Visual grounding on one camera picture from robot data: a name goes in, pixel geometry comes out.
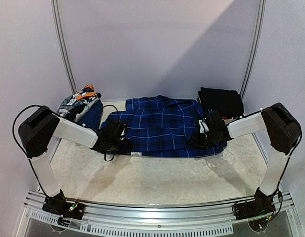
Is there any left aluminium frame post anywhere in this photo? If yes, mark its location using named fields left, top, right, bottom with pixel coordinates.
left=51, top=0, right=77, bottom=93

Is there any aluminium front rail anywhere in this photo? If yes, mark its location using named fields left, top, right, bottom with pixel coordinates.
left=16, top=191, right=303, bottom=237

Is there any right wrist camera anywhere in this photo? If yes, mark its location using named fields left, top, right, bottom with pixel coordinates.
left=197, top=120, right=209, bottom=134

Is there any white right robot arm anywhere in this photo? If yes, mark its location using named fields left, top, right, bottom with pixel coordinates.
left=189, top=103, right=302, bottom=215

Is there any aluminium frame post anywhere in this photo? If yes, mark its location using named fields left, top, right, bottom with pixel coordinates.
left=240, top=0, right=266, bottom=101
left=51, top=0, right=77, bottom=93

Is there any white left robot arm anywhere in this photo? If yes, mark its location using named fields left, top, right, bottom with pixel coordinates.
left=12, top=105, right=133, bottom=214

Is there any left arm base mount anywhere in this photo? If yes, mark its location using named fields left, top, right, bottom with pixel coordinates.
left=42, top=197, right=86, bottom=220

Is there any blue plaid garment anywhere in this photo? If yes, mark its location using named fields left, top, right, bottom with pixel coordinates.
left=101, top=95, right=227, bottom=158

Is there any black t-shirt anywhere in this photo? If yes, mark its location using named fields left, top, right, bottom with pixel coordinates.
left=198, top=87, right=244, bottom=117

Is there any right aluminium frame post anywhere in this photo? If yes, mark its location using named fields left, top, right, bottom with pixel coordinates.
left=240, top=0, right=266, bottom=101

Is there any solid navy blue garment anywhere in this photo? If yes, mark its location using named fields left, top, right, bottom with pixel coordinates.
left=78, top=101, right=103, bottom=130

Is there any camouflage orange garment pile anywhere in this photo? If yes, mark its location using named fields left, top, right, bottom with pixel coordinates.
left=57, top=84, right=102, bottom=122

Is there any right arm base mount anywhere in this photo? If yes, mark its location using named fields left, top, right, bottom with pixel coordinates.
left=232, top=198, right=283, bottom=222

